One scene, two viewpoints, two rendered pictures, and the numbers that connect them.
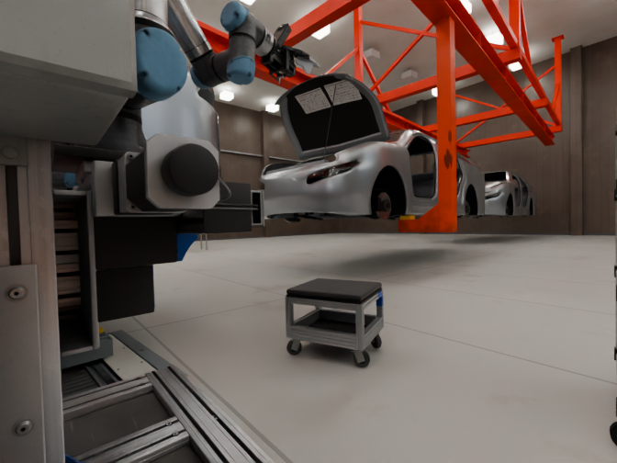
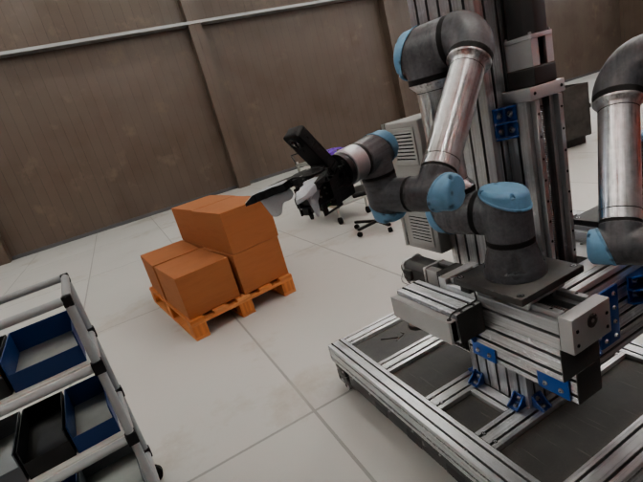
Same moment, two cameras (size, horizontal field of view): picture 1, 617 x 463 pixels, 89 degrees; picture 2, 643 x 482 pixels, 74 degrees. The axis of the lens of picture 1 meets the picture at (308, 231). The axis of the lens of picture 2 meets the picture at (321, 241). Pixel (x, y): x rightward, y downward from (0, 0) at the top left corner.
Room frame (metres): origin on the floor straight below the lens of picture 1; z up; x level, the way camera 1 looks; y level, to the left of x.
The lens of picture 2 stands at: (1.83, 0.31, 1.33)
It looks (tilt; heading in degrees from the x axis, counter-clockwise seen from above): 16 degrees down; 198
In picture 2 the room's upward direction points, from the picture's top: 15 degrees counter-clockwise
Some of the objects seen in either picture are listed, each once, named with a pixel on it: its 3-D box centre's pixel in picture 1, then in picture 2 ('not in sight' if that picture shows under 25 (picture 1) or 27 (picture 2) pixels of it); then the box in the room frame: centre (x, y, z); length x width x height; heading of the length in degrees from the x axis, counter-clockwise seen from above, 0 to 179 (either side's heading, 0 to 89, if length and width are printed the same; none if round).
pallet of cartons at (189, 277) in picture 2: not in sight; (204, 255); (-1.33, -1.79, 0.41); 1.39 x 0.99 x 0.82; 54
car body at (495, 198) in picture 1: (487, 196); not in sight; (9.89, -5.66, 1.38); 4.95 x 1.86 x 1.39; 136
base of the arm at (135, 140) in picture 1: (114, 138); (512, 253); (0.72, 0.44, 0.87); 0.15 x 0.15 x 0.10
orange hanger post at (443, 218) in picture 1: (424, 132); not in sight; (3.91, -1.47, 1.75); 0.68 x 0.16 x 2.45; 46
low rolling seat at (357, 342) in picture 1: (336, 317); not in sight; (1.63, -0.14, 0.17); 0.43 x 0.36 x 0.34; 61
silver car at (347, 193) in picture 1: (388, 174); not in sight; (5.46, -1.42, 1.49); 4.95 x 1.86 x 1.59; 136
